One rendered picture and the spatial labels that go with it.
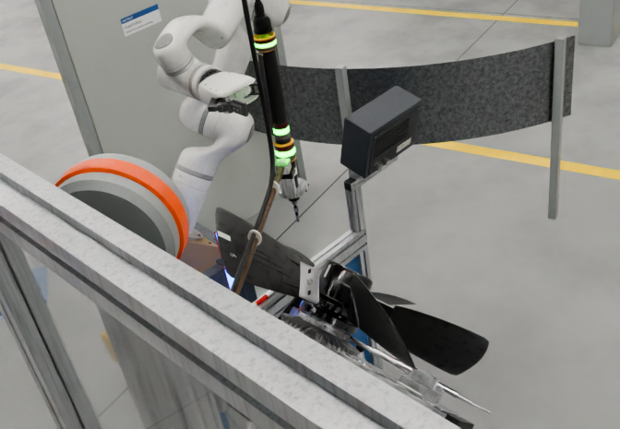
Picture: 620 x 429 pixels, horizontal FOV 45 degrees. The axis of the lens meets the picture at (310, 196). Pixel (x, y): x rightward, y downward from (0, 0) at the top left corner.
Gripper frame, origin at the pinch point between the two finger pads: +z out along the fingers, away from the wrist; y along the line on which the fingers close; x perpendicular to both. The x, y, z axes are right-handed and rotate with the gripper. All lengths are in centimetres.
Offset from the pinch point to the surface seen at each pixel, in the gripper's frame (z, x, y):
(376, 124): -25, -42, -63
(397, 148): -27, -56, -73
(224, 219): -0.6, -22.4, 14.6
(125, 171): 50, 29, 57
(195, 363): 86, 37, 74
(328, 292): 16.3, -43.1, 3.1
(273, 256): 8.3, -31.4, 10.3
